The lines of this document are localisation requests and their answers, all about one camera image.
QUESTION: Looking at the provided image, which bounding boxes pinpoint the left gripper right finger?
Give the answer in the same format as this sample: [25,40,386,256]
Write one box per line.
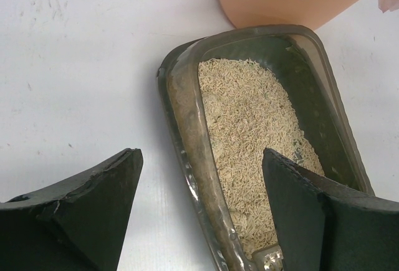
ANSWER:
[262,148,398,270]

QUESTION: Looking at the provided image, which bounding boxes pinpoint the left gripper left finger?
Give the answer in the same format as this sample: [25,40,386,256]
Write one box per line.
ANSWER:
[1,148,143,270]

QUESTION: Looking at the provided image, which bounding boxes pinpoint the grey plastic litter box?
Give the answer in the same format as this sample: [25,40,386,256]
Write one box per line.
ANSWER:
[157,25,374,270]

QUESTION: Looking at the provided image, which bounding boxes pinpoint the beige cat litter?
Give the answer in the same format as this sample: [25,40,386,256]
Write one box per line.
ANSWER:
[198,59,324,257]

